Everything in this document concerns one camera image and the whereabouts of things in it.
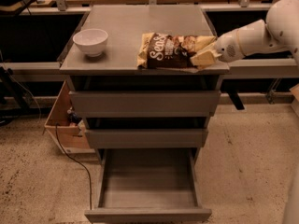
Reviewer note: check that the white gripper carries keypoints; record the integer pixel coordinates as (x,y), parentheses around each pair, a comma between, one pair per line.
(226,48)

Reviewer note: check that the brown chip bag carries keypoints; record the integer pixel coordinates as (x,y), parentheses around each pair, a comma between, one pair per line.
(165,51)

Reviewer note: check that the grey drawer cabinet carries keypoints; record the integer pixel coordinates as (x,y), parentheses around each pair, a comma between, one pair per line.
(125,26)

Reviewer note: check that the grey top drawer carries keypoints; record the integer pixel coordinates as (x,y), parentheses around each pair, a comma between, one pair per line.
(145,96)

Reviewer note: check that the grey drawer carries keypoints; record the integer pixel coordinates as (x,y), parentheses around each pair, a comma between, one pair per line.
(145,96)
(148,185)
(146,132)

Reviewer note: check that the grey middle drawer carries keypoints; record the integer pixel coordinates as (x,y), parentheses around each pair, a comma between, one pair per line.
(146,132)

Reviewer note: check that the grey bottom drawer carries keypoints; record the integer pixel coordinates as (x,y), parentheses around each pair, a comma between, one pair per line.
(148,185)

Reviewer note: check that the white bowl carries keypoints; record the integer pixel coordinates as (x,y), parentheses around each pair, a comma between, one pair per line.
(91,42)

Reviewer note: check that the cardboard box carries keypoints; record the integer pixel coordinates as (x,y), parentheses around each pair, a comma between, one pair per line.
(62,130)

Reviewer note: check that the grey metal rail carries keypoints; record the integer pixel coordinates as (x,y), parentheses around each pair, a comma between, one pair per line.
(242,69)

